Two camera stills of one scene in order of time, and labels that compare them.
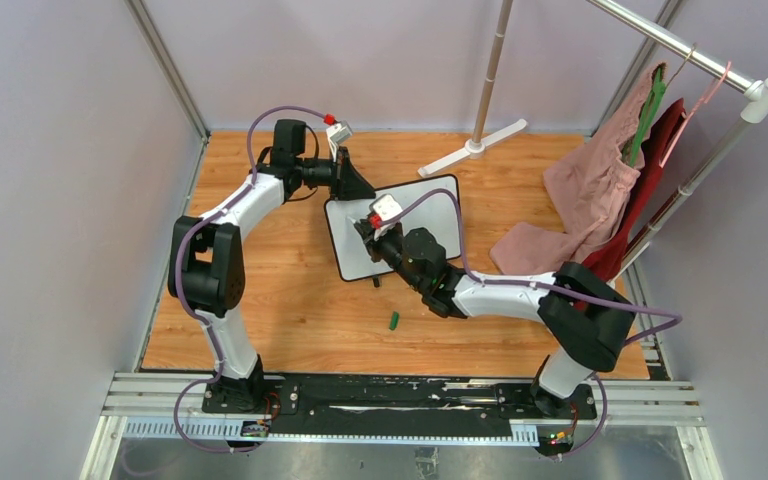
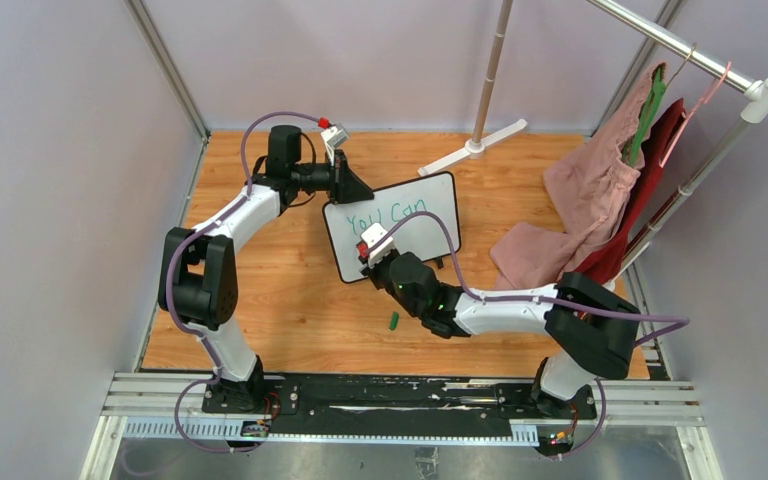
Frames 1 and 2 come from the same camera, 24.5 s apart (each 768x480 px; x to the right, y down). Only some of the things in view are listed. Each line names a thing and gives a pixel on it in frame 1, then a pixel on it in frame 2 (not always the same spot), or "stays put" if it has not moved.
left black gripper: (345, 183) stays put
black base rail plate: (418, 399) stays put
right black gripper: (370, 242) -> (372, 272)
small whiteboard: (437, 213) stays put
